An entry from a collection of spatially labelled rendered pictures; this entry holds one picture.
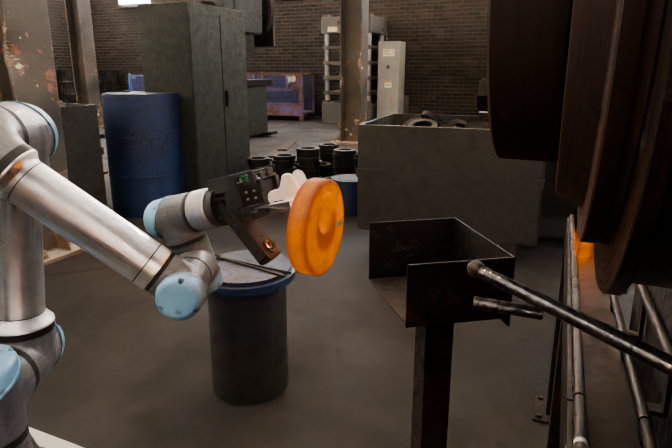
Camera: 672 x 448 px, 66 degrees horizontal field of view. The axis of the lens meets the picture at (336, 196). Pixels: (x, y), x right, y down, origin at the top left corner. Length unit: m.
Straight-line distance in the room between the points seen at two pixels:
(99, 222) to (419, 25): 10.21
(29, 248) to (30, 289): 0.08
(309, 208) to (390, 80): 9.41
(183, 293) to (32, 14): 2.64
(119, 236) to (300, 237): 0.29
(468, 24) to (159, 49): 7.53
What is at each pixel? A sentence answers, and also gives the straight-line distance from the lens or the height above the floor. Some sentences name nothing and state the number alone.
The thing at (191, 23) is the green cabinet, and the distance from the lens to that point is 3.92.
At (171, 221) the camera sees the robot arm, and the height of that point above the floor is 0.78.
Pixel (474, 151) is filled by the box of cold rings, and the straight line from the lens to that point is 2.89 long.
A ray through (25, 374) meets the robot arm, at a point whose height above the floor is 0.54.
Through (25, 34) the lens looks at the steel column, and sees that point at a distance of 3.30.
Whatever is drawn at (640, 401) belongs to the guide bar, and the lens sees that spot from 0.68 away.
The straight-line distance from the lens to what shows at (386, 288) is 1.13.
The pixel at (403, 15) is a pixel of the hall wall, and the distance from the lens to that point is 10.99.
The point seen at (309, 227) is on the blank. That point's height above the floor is 0.82.
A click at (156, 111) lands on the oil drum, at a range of 3.86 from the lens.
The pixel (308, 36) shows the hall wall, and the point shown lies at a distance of 11.76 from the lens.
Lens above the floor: 1.05
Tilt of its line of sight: 14 degrees down
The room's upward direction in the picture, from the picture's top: straight up
